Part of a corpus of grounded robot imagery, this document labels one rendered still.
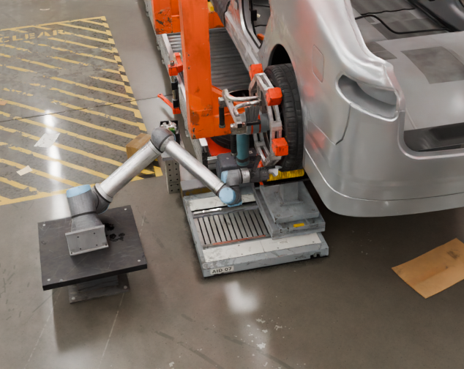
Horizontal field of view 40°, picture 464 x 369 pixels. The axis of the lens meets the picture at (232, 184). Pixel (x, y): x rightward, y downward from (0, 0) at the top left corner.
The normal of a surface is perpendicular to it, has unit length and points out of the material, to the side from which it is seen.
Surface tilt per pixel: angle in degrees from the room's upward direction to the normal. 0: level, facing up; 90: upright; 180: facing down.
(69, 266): 0
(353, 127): 89
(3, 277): 0
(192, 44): 90
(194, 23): 90
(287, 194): 90
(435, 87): 22
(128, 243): 0
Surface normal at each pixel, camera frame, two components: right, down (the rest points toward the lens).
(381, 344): -0.03, -0.81
